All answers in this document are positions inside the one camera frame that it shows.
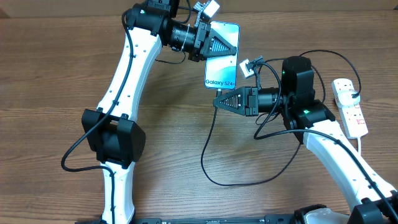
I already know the Samsung Galaxy smartphone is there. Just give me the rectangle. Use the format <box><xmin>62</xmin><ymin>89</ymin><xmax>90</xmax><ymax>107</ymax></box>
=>
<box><xmin>204</xmin><ymin>21</ymin><xmax>240</xmax><ymax>90</ymax></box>

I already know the black charger cable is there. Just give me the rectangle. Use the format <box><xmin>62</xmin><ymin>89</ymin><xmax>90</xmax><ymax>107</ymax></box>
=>
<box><xmin>200</xmin><ymin>49</ymin><xmax>362</xmax><ymax>187</ymax></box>

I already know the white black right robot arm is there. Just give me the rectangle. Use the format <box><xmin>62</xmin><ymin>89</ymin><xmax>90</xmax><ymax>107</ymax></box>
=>
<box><xmin>213</xmin><ymin>55</ymin><xmax>397</xmax><ymax>223</ymax></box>

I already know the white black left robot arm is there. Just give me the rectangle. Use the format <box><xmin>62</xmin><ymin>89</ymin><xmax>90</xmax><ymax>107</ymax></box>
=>
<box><xmin>81</xmin><ymin>1</ymin><xmax>240</xmax><ymax>223</ymax></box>

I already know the white charger plug adapter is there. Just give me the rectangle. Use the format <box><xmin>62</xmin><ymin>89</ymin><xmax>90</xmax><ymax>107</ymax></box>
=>
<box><xmin>335</xmin><ymin>90</ymin><xmax>361</xmax><ymax>108</ymax></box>

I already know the white power strip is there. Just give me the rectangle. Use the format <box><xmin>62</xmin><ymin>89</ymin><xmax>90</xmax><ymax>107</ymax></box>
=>
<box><xmin>331</xmin><ymin>78</ymin><xmax>368</xmax><ymax>139</ymax></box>

